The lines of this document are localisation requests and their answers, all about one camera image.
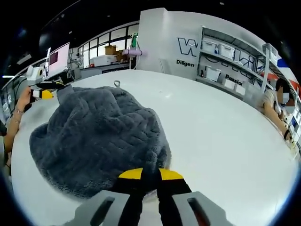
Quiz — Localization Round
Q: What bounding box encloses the grey counter cabinet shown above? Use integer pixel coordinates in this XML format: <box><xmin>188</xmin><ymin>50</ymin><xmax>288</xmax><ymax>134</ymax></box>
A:
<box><xmin>79</xmin><ymin>63</ymin><xmax>132</xmax><ymax>76</ymax></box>

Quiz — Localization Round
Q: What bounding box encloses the white plastic crate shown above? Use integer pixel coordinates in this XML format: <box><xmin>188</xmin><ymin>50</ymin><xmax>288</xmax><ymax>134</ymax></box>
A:
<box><xmin>90</xmin><ymin>55</ymin><xmax>118</xmax><ymax>66</ymax></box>

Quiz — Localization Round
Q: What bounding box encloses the white storage shelf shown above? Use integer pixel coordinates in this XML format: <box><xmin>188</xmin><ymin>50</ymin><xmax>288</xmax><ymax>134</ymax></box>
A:
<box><xmin>202</xmin><ymin>41</ymin><xmax>280</xmax><ymax>95</ymax></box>

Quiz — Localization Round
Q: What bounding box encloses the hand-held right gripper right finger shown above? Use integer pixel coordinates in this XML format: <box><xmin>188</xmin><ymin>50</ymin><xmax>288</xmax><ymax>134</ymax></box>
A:
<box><xmin>156</xmin><ymin>168</ymin><xmax>228</xmax><ymax>226</ymax></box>

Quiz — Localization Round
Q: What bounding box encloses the person's left hand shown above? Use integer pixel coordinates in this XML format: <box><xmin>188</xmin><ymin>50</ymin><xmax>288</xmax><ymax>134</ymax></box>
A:
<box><xmin>16</xmin><ymin>88</ymin><xmax>33</xmax><ymax>111</ymax></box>

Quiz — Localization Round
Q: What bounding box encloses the pink-screen computer monitor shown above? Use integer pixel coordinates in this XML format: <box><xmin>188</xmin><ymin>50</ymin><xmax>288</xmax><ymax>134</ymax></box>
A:
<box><xmin>47</xmin><ymin>42</ymin><xmax>71</xmax><ymax>76</ymax></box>

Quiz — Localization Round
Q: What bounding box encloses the cardboard box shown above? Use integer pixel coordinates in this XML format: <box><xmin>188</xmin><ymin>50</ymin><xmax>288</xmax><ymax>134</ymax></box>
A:
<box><xmin>104</xmin><ymin>44</ymin><xmax>119</xmax><ymax>56</ymax></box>

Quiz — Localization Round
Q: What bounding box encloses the grey towel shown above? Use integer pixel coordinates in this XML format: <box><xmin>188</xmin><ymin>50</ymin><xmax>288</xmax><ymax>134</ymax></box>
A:
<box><xmin>29</xmin><ymin>80</ymin><xmax>172</xmax><ymax>203</ymax></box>

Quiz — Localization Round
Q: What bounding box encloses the green hanging item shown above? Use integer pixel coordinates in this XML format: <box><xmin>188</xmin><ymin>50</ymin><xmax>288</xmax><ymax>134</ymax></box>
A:
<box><xmin>131</xmin><ymin>32</ymin><xmax>140</xmax><ymax>49</ymax></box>

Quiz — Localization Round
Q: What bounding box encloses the grey metal shelving rack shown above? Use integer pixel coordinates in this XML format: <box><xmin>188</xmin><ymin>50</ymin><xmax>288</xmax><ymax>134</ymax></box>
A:
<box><xmin>262</xmin><ymin>42</ymin><xmax>301</xmax><ymax>99</ymax></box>
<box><xmin>194</xmin><ymin>25</ymin><xmax>271</xmax><ymax>95</ymax></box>

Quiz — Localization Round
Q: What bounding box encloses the purple rolled mat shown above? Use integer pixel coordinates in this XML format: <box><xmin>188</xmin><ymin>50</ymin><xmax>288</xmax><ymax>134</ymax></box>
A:
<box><xmin>122</xmin><ymin>48</ymin><xmax>149</xmax><ymax>57</ymax></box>

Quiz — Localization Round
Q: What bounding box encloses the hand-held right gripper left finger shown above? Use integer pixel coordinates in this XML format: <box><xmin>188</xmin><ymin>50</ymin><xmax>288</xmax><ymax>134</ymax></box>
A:
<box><xmin>74</xmin><ymin>167</ymin><xmax>144</xmax><ymax>226</ymax></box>

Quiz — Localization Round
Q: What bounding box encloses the grey ceiling unit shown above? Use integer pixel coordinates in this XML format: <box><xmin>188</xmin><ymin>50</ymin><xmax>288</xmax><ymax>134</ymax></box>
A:
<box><xmin>16</xmin><ymin>53</ymin><xmax>32</xmax><ymax>65</ymax></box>

